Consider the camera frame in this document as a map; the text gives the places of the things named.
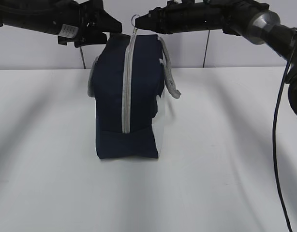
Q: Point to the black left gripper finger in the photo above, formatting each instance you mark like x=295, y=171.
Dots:
x=109, y=23

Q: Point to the navy lunch bag grey trim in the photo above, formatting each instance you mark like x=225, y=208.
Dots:
x=128, y=81

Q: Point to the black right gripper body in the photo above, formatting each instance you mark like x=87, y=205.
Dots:
x=187, y=16

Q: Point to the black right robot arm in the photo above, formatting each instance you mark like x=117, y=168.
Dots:
x=247, y=18

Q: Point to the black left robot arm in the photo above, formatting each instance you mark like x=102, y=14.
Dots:
x=46, y=16

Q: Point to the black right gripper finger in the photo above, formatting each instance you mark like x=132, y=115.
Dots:
x=144, y=22

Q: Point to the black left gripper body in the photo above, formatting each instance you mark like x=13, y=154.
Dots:
x=87, y=32

